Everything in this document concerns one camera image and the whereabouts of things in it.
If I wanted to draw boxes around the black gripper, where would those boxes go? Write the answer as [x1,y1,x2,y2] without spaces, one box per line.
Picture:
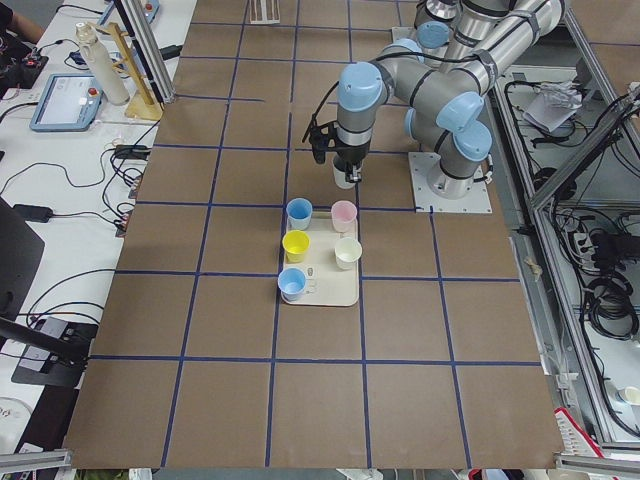
[307,122,370,183]

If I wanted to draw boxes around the grey plastic cup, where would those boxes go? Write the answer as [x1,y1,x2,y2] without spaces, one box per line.
[332,164,355,190]

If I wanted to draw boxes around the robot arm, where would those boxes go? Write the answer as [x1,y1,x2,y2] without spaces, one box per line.
[303,0,568,200]
[414,0,459,49]

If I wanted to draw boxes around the pink plastic cup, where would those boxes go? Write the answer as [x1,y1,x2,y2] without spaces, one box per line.
[331,200,358,233]

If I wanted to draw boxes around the light blue inner cup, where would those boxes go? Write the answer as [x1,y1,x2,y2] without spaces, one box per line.
[286,198,313,230]

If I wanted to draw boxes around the pale green plastic cup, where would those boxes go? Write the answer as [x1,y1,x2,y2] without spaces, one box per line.
[334,237,362,270]

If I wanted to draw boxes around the yellow plastic cup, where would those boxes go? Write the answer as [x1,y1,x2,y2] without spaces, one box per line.
[281,230,310,263]

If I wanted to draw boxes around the light blue corner cup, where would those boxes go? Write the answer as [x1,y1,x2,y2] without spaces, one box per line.
[277,267,306,302]

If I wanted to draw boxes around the cream plastic tray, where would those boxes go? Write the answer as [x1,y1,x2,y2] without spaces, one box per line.
[283,211,359,307]

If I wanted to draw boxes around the crumpled paper sheets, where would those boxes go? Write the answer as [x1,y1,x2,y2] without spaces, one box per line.
[523,81,582,133]

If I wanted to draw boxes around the wooden stand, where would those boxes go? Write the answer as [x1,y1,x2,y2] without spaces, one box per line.
[94,22,163,121]

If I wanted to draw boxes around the white water bottle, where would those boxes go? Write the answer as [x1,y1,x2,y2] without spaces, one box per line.
[76,22,130,106]

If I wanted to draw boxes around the blue teach pendant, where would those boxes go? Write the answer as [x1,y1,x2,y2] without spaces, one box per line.
[29,74,102,132]

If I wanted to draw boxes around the black power adapter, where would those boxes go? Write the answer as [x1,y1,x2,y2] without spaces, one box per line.
[13,204,54,223]

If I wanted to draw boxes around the black monitor stand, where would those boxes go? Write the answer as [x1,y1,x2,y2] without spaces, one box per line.
[1,202,98,388]

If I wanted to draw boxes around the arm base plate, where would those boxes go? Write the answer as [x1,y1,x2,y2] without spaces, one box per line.
[408,152,493,214]

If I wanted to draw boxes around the aluminium frame post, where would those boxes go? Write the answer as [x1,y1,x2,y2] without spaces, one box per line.
[114,0,176,104]

